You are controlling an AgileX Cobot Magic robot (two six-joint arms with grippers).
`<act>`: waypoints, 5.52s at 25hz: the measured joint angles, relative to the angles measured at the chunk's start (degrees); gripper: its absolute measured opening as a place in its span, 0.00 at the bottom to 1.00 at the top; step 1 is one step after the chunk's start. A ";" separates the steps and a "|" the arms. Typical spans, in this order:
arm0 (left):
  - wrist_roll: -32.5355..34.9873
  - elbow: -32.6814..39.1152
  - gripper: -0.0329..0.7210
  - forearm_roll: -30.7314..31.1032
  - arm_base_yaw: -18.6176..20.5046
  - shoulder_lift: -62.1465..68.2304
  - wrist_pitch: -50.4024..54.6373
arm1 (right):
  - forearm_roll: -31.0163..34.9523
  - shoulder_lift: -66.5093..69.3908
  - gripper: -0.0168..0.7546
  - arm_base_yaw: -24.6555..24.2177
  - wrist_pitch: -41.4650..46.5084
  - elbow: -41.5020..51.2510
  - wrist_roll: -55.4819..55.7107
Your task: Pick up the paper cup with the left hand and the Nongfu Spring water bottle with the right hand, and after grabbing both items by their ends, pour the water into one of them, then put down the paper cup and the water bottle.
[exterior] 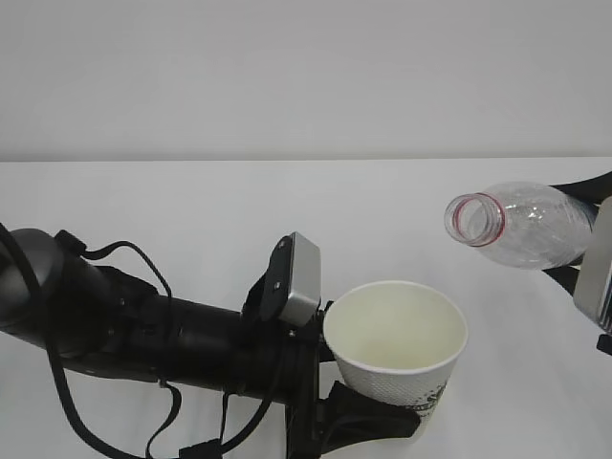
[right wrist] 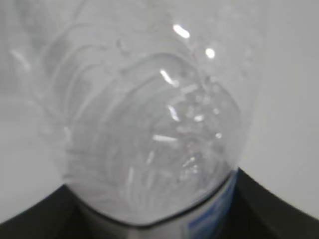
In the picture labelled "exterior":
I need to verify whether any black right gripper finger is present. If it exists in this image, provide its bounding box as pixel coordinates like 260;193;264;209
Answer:
543;265;580;297
552;172;612;208

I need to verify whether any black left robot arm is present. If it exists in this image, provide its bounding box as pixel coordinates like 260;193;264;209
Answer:
1;229;420;458

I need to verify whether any white paper cup green logo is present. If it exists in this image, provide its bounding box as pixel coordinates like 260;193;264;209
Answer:
322;280;469;425

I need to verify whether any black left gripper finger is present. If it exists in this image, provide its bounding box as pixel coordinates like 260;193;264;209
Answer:
319;382;421;454

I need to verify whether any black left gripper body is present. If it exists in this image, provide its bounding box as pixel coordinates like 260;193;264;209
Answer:
285;300;337;458

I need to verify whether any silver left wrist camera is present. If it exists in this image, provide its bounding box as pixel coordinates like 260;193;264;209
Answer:
241;231;321;328

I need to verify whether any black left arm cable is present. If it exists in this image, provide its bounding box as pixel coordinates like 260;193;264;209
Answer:
0;222;273;459

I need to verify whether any clear water bottle red label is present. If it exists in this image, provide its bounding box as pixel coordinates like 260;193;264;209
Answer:
444;182;598;271

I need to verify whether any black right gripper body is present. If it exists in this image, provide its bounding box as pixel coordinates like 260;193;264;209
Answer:
596;334;612;355

